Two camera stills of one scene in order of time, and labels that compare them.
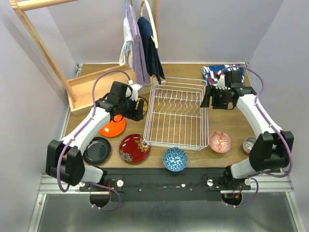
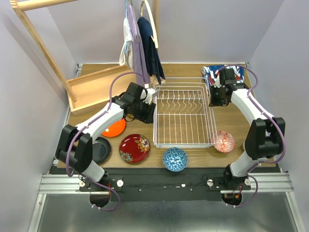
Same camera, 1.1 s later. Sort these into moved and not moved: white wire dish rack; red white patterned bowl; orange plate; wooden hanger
Moved: red white patterned bowl
Not moved: orange plate; wooden hanger; white wire dish rack
